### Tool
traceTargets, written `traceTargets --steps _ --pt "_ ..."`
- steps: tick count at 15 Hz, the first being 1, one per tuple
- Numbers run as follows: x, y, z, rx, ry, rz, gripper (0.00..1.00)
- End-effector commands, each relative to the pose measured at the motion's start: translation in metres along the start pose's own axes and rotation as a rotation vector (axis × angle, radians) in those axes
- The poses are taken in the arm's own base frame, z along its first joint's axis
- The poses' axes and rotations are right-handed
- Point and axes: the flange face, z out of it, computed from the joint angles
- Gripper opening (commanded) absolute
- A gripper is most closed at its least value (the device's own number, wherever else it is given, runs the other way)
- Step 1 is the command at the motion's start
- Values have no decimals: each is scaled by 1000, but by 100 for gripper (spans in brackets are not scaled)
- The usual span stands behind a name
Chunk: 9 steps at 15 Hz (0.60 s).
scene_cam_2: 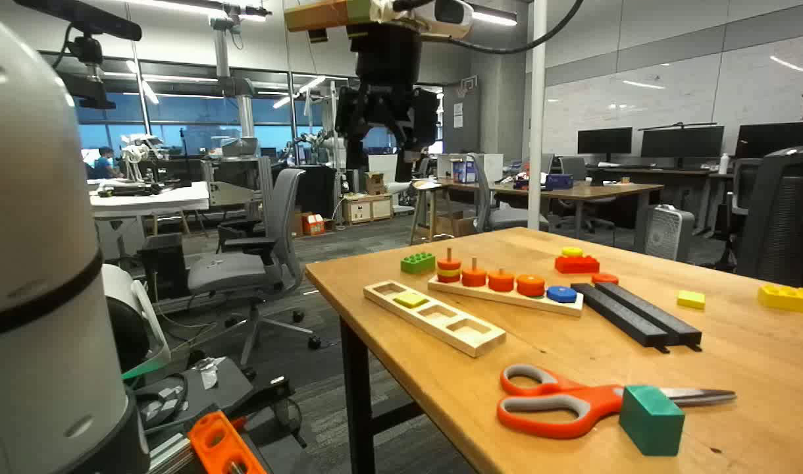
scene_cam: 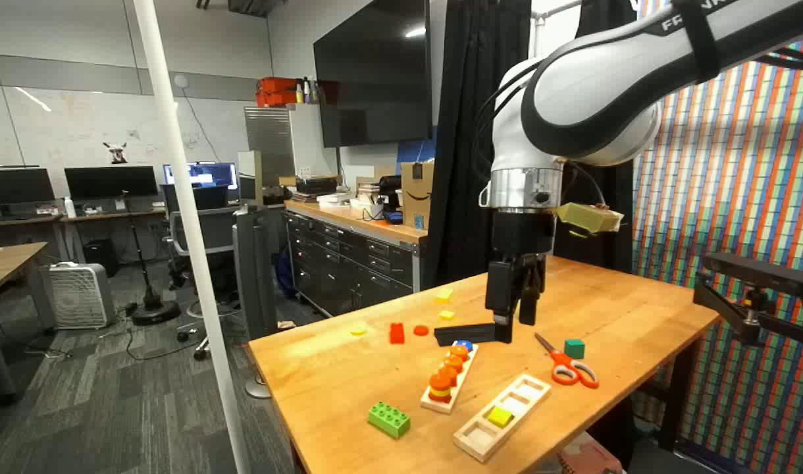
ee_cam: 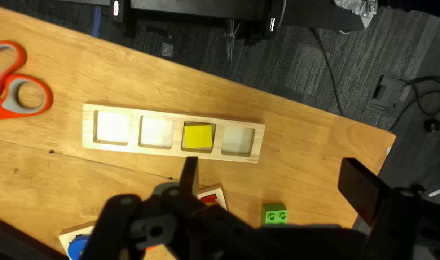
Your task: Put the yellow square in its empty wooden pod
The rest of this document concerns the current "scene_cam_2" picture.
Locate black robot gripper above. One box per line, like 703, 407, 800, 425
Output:
338, 24, 440, 182

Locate yellow square block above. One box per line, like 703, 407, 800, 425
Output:
676, 288, 707, 311

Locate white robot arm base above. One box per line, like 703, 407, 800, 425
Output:
0, 21, 151, 474

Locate yellow square in tray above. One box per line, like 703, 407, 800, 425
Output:
393, 291, 428, 308

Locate white vertical pole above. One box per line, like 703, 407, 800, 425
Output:
526, 0, 549, 229

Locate green lego brick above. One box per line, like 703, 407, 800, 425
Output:
400, 253, 434, 274

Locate black computer monitor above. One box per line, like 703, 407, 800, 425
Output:
736, 121, 803, 158
578, 126, 632, 161
641, 126, 724, 167

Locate grey office chair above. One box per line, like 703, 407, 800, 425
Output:
188, 167, 321, 367

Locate red lego brick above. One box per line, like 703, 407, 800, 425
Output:
555, 246, 601, 274

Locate wooden four-slot tray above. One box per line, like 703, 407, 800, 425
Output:
364, 279, 505, 357

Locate black computer monitor middle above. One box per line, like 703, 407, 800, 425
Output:
641, 126, 724, 167

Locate white desk background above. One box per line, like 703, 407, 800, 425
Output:
91, 178, 209, 219

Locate black computer monitor right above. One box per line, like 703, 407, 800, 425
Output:
736, 121, 803, 158

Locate black office chair right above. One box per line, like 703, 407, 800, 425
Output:
738, 144, 803, 284

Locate orange tool on cart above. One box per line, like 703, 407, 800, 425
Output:
191, 410, 268, 474

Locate green cube block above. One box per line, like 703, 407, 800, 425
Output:
619, 385, 684, 454

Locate yellow lego brick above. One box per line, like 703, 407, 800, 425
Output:
759, 284, 803, 312

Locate orange yellow ring stack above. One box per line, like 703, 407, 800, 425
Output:
438, 249, 461, 282

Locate orange ring on peg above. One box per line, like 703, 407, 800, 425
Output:
461, 257, 491, 288

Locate orange ring peg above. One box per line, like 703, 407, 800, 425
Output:
517, 274, 546, 296
491, 269, 515, 291

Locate wooden peg ring board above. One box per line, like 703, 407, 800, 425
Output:
428, 275, 586, 312

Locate blue ring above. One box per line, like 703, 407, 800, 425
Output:
546, 282, 579, 306

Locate orange handled scissors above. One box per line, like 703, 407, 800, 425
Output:
495, 361, 738, 442

